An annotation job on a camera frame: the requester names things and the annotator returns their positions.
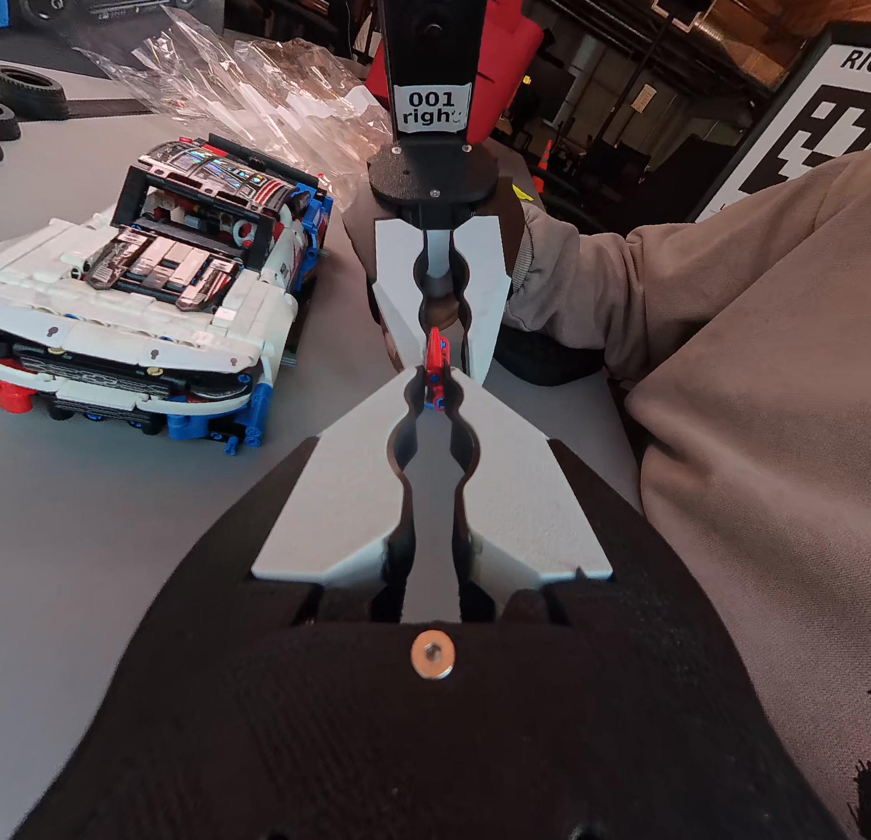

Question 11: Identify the black strip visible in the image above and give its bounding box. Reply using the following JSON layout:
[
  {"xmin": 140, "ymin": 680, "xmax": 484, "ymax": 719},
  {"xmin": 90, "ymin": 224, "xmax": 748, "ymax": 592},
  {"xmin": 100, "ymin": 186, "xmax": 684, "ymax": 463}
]
[{"xmin": 64, "ymin": 98, "xmax": 151, "ymax": 118}]

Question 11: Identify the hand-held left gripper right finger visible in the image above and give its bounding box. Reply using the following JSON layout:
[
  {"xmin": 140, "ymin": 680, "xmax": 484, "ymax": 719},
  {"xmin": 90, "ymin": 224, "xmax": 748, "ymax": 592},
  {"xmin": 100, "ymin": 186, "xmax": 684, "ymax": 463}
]
[{"xmin": 442, "ymin": 369, "xmax": 615, "ymax": 625}]

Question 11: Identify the metal air duct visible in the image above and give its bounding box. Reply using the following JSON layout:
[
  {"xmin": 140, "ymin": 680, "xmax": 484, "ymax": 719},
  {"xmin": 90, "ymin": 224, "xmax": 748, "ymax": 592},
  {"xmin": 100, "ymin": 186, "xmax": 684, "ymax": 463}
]
[{"xmin": 599, "ymin": 0, "xmax": 804, "ymax": 72}]

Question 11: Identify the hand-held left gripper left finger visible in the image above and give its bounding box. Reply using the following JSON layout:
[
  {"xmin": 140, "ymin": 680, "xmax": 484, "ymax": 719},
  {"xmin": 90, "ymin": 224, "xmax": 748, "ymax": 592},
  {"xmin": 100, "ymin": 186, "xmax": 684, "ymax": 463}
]
[{"xmin": 250, "ymin": 367, "xmax": 426, "ymax": 625}]

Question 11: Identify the red brick bracket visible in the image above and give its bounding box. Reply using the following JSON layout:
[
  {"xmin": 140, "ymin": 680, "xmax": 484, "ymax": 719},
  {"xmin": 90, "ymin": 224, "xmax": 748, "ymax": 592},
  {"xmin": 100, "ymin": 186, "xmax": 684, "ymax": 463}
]
[{"xmin": 423, "ymin": 327, "xmax": 451, "ymax": 381}]

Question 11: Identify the black light stand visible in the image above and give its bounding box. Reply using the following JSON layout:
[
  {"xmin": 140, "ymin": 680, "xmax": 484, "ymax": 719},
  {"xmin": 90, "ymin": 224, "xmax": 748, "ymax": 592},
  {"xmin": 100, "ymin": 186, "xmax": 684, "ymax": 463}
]
[{"xmin": 609, "ymin": 0, "xmax": 712, "ymax": 150}]

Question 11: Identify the pile of clear plastic bags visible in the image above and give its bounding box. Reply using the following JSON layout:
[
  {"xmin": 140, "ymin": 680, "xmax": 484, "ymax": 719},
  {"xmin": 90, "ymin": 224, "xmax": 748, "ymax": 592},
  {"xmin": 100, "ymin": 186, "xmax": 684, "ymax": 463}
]
[{"xmin": 75, "ymin": 6, "xmax": 396, "ymax": 211}]

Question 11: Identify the grey desk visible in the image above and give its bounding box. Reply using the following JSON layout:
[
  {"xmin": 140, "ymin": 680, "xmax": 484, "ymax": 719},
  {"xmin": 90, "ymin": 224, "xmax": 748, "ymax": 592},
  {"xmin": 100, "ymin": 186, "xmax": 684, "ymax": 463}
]
[{"xmin": 0, "ymin": 58, "xmax": 644, "ymax": 840}]

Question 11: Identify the toy brick race car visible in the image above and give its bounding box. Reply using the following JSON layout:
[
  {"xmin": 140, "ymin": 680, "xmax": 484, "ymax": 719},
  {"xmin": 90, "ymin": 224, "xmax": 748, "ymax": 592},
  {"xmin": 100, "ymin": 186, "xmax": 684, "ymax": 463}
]
[{"xmin": 0, "ymin": 134, "xmax": 334, "ymax": 456}]

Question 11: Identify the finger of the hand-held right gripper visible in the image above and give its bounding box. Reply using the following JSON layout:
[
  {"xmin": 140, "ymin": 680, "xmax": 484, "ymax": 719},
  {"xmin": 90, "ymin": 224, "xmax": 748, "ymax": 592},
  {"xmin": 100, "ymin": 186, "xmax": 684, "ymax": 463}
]
[
  {"xmin": 371, "ymin": 216, "xmax": 431, "ymax": 370},
  {"xmin": 450, "ymin": 214, "xmax": 514, "ymax": 386}
]

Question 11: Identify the person's right hand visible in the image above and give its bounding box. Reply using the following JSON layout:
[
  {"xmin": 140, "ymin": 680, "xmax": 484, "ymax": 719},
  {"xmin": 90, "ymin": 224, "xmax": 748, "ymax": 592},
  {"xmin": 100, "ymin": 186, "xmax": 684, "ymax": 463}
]
[{"xmin": 342, "ymin": 180, "xmax": 528, "ymax": 377}]

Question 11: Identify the person's right forearm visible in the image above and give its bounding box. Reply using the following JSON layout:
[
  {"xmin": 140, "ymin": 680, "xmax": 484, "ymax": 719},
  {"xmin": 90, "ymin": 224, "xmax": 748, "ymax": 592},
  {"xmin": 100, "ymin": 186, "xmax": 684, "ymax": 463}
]
[{"xmin": 507, "ymin": 149, "xmax": 871, "ymax": 378}]

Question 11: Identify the framed marker sign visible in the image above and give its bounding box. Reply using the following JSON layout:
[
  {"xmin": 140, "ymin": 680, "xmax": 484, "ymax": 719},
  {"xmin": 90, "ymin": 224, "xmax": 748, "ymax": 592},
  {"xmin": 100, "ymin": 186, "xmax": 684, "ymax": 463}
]
[{"xmin": 687, "ymin": 24, "xmax": 871, "ymax": 223}]

